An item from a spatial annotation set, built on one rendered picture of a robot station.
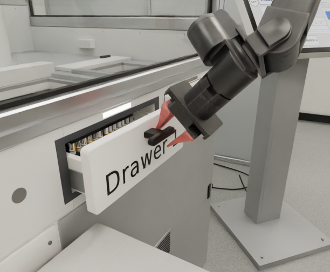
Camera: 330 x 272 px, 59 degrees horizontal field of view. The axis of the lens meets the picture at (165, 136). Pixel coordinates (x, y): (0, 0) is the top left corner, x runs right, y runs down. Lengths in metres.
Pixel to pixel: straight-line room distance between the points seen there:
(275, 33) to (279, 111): 1.05
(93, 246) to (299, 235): 1.38
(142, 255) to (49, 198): 0.17
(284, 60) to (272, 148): 1.09
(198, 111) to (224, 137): 1.89
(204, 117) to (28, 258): 0.34
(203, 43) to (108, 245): 0.35
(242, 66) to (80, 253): 0.37
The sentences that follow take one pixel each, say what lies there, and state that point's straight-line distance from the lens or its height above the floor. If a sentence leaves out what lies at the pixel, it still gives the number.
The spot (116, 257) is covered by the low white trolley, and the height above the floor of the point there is 0.76.
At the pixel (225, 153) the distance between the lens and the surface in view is 2.40.
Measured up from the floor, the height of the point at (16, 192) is 0.88.
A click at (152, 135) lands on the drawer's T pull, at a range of 0.50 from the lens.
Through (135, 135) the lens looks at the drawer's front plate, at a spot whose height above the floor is 0.91.
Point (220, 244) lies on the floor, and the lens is 1.64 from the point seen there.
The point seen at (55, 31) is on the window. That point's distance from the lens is 0.46.
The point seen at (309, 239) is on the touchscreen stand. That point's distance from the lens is 1.75.
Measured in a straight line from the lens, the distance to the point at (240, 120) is 2.27.
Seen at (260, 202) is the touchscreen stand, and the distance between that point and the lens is 1.65.
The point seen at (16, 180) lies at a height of 0.90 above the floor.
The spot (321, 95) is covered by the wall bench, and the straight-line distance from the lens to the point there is 3.49.
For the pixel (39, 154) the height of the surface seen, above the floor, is 0.92.
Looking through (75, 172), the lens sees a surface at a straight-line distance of 0.48.
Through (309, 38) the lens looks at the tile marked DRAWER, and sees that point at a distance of 1.37.
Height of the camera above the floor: 1.10
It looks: 23 degrees down
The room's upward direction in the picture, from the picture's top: straight up
